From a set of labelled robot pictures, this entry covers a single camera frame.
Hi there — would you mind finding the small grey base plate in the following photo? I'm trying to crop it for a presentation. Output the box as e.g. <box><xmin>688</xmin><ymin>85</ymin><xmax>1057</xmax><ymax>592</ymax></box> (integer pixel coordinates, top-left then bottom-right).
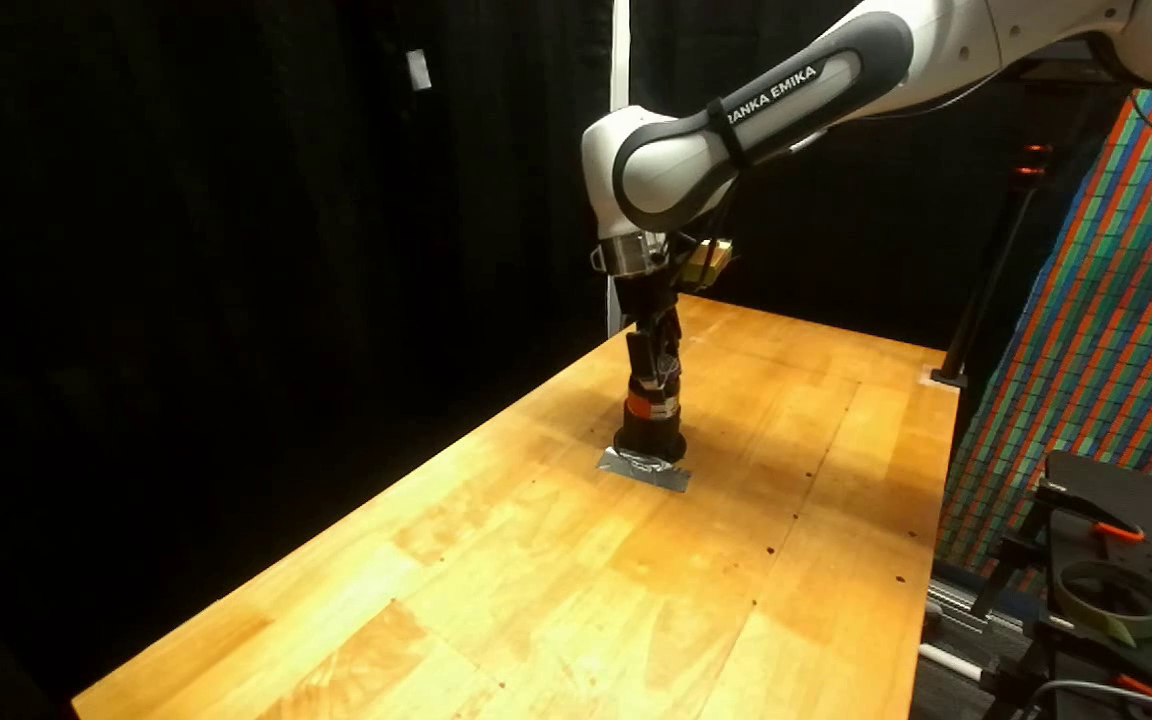
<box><xmin>597</xmin><ymin>444</ymin><xmax>695</xmax><ymax>495</ymax></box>

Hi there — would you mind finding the thin grey cable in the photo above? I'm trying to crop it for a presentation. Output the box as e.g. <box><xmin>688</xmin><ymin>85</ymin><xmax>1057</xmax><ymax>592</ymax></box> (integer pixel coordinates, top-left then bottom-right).
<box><xmin>1024</xmin><ymin>671</ymin><xmax>1152</xmax><ymax>720</ymax></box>

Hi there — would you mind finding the black tripod stand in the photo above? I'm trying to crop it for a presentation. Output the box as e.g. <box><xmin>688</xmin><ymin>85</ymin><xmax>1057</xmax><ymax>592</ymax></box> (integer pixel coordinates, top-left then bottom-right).
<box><xmin>933</xmin><ymin>132</ymin><xmax>1064</xmax><ymax>392</ymax></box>

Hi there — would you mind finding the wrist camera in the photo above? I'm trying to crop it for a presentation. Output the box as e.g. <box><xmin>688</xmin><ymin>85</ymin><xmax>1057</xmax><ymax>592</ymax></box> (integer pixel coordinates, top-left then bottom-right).
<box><xmin>670</xmin><ymin>236</ymin><xmax>738</xmax><ymax>297</ymax></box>

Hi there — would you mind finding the black curtain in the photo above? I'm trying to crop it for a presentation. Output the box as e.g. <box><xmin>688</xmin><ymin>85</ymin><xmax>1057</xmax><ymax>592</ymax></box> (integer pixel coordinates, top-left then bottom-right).
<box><xmin>0</xmin><ymin>0</ymin><xmax>1139</xmax><ymax>703</ymax></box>

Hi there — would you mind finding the black perforated plate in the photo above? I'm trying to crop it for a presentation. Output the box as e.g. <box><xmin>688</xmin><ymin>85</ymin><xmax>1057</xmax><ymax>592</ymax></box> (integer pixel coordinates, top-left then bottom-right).
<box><xmin>1020</xmin><ymin>446</ymin><xmax>1152</xmax><ymax>671</ymax></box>

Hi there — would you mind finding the colourful striped board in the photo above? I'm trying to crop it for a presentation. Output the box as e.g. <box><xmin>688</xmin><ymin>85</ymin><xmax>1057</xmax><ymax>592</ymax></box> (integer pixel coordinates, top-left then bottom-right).
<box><xmin>938</xmin><ymin>85</ymin><xmax>1152</xmax><ymax>576</ymax></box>

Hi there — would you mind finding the dark bottle with white lid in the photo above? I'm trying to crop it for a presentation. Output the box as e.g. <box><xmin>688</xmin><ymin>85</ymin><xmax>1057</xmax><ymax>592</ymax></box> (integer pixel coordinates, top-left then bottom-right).
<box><xmin>622</xmin><ymin>375</ymin><xmax>682</xmax><ymax>438</ymax></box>

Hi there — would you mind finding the masking tape roll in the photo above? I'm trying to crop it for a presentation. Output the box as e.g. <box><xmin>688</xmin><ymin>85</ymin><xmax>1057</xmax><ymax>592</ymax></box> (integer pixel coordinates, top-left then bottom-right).
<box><xmin>1052</xmin><ymin>552</ymin><xmax>1152</xmax><ymax>649</ymax></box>

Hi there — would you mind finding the aluminium rail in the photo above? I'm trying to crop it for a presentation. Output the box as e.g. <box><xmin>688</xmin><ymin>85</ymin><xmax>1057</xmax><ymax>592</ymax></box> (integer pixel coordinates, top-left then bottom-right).
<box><xmin>914</xmin><ymin>567</ymin><xmax>1049</xmax><ymax>689</ymax></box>

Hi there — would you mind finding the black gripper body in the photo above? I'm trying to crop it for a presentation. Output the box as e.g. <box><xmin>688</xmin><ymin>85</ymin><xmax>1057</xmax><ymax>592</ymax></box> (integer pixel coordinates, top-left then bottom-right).
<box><xmin>610</xmin><ymin>263</ymin><xmax>688</xmax><ymax>345</ymax></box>

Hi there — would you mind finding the black clamp with orange handle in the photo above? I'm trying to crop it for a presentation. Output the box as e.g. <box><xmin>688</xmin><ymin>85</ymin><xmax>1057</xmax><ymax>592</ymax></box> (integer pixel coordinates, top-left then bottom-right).
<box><xmin>1031</xmin><ymin>482</ymin><xmax>1152</xmax><ymax>552</ymax></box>
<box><xmin>1000</xmin><ymin>625</ymin><xmax>1152</xmax><ymax>711</ymax></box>

